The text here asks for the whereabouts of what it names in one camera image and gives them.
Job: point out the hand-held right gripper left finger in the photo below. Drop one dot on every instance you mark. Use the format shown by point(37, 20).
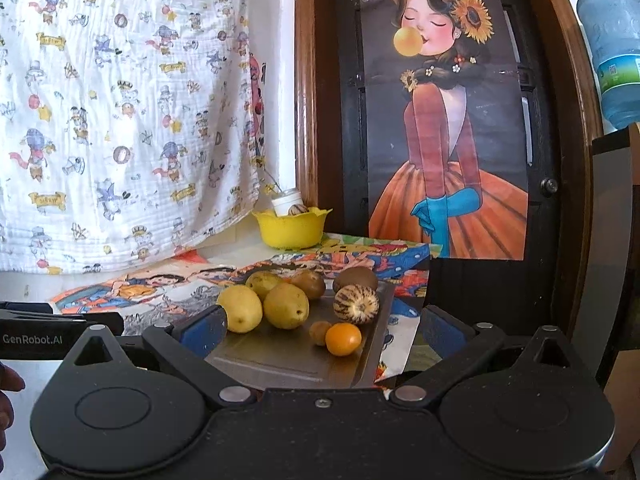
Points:
point(205, 331)

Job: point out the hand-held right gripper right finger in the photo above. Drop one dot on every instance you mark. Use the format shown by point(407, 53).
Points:
point(440, 329)

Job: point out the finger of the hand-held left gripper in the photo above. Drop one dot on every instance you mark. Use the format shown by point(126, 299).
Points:
point(100, 321)

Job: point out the yellow lemon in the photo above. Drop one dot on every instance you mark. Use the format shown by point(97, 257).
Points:
point(240, 309)

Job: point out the yellow-green round fruit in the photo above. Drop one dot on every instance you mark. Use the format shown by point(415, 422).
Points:
point(262, 282)

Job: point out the grey metal tray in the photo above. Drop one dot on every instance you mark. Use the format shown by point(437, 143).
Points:
point(280, 355)

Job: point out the spotted yellow pear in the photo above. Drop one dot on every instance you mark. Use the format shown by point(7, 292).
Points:
point(286, 306)

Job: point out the striped yellow melon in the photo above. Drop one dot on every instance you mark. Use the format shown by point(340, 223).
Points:
point(356, 305)

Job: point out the small orange fruit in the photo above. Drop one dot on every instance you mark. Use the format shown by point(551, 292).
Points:
point(344, 340)

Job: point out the brown kiwi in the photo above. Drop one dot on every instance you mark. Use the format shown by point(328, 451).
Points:
point(356, 277)

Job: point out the small brown fruit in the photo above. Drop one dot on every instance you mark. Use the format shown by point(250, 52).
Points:
point(319, 333)

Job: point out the brown round fruit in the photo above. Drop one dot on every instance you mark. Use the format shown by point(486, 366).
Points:
point(310, 282)

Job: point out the person's left hand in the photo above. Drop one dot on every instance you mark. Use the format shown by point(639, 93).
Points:
point(7, 382)

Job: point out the colourful comic printed cloth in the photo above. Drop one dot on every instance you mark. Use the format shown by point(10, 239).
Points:
point(150, 285)

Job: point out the yellow flower-shaped bowl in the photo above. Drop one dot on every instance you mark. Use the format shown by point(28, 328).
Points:
point(290, 233)

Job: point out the white jar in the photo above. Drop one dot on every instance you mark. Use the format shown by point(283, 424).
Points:
point(284, 202)

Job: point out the twig with yellow flowers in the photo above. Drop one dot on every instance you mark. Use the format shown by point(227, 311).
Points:
point(272, 187)

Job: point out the round door knob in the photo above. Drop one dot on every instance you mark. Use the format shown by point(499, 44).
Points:
point(550, 186)

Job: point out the white printed blanket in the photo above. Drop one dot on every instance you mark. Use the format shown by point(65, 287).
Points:
point(100, 110)

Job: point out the black door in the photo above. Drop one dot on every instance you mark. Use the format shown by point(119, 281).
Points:
point(345, 110)

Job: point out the red printed cloth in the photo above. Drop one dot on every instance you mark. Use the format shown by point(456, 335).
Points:
point(256, 90)

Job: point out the blue water bottle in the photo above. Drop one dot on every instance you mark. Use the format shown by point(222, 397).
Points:
point(615, 35)

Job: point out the wall poster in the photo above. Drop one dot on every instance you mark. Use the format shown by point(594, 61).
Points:
point(440, 135)

